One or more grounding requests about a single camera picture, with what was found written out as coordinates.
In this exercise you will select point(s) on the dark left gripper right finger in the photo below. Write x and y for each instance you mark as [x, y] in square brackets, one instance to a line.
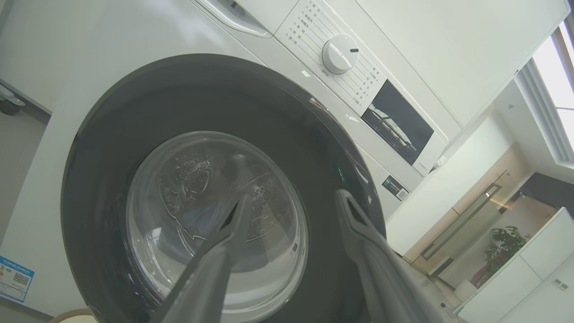
[390, 291]

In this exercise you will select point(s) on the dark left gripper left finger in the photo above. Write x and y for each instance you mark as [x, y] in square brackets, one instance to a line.
[202, 291]

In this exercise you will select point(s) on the black-rimmed glass washer door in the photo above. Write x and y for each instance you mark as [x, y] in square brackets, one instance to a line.
[103, 179]

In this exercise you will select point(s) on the white basket with brown rim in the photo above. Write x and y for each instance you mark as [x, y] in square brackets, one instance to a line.
[74, 315]

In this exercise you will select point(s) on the white front-load washing machine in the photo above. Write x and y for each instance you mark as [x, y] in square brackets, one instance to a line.
[134, 36]

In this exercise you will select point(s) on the white plant pot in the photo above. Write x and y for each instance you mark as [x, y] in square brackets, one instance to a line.
[465, 290]

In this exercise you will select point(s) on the small dark QR sticker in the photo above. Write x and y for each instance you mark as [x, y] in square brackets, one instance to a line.
[395, 188]

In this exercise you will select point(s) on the perforated steel washer drum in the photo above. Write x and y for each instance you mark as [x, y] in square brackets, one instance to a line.
[186, 177]

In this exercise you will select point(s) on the green potted plant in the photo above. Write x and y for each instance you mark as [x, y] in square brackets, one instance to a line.
[504, 249]

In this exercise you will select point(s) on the white cabinet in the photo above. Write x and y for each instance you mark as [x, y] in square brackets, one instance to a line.
[529, 278]

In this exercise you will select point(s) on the blue energy label sticker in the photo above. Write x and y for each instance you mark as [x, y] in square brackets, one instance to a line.
[15, 278]

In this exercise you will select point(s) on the white washer control dial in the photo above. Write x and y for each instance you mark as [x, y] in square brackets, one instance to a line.
[338, 54]

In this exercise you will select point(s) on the bright window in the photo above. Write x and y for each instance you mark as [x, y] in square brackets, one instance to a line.
[556, 80]

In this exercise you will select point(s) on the grey caster wheel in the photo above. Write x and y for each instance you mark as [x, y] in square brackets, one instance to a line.
[10, 103]

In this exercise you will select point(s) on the white detergent drawer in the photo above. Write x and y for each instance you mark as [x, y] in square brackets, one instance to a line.
[237, 18]

